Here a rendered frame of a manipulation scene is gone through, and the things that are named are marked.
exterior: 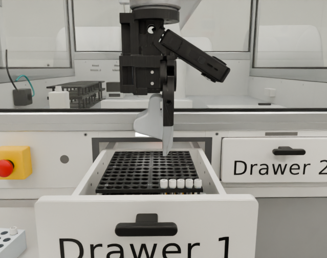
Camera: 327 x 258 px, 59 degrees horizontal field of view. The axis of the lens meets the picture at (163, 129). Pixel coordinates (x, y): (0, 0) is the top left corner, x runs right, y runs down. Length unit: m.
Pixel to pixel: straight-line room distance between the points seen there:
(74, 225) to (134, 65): 0.23
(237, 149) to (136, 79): 0.37
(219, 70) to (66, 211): 0.29
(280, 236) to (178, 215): 0.53
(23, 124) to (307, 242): 0.79
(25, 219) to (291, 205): 0.66
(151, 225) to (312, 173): 0.53
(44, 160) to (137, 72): 0.42
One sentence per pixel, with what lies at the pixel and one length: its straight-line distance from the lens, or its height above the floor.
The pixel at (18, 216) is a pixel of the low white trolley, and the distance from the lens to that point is 0.77.
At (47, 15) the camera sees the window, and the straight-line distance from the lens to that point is 0.75.
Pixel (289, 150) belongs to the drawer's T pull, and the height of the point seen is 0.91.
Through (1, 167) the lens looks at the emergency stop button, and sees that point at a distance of 0.73.
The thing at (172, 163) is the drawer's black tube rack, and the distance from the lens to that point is 0.61.
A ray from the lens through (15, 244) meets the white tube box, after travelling 0.61.
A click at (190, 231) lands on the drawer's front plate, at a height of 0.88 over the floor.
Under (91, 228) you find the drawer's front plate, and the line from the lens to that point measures 0.41.
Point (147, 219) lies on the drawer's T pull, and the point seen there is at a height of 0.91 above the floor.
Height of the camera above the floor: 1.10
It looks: 12 degrees down
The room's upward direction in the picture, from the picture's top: straight up
